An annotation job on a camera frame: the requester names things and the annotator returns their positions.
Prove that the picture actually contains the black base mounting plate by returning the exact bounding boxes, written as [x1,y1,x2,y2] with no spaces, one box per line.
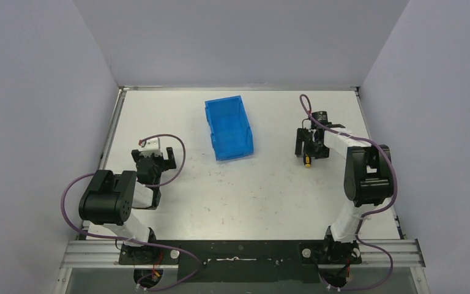
[118,239,362,284]

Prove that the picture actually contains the purple cable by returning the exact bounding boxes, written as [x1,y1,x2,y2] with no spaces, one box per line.
[60,134,203,292]
[299,94,399,292]

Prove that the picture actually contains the blue plastic bin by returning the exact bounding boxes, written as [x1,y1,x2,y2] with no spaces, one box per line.
[205,96,254,161]

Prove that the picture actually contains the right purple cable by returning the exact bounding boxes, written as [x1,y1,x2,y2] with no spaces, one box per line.
[299,94,399,292]

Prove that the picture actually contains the black yellow handled screwdriver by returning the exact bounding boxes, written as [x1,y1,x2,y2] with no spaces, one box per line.
[303,154,311,168]

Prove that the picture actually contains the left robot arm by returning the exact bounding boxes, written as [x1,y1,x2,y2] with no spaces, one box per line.
[79,147,176,265]

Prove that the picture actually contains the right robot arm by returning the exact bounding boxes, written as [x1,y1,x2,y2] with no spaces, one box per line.
[294,111,394,264]

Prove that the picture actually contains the aluminium front rail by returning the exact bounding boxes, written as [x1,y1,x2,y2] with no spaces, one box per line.
[61,239,426,269]

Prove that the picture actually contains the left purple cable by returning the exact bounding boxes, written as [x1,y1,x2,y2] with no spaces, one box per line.
[60,134,203,292]

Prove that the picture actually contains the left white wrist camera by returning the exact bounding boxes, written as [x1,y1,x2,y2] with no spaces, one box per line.
[139,137,162,157]

